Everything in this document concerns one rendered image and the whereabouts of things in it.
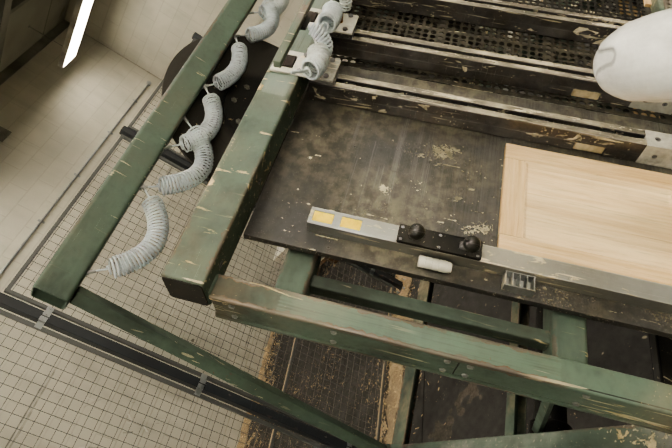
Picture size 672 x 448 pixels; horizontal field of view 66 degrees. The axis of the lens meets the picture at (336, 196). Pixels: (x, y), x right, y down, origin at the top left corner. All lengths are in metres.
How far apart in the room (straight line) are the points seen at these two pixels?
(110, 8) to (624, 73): 7.58
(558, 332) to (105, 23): 7.65
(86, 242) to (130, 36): 6.71
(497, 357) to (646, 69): 0.60
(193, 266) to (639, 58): 0.91
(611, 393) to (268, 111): 1.03
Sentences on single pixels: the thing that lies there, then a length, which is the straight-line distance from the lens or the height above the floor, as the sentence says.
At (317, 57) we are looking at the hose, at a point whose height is 1.88.
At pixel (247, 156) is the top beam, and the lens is 1.33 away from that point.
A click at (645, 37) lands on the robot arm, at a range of 0.96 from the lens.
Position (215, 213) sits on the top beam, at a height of 1.92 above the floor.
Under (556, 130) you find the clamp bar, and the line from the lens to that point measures 1.57.
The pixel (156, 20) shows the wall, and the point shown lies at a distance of 7.90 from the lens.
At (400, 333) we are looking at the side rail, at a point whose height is 1.49.
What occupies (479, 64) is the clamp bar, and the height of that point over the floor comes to 1.42.
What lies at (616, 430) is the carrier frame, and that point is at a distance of 1.62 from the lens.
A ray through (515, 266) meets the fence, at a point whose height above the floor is 1.29.
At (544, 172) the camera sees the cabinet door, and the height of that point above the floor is 1.21.
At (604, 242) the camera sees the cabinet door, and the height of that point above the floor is 1.09.
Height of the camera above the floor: 2.06
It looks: 17 degrees down
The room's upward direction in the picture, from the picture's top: 59 degrees counter-clockwise
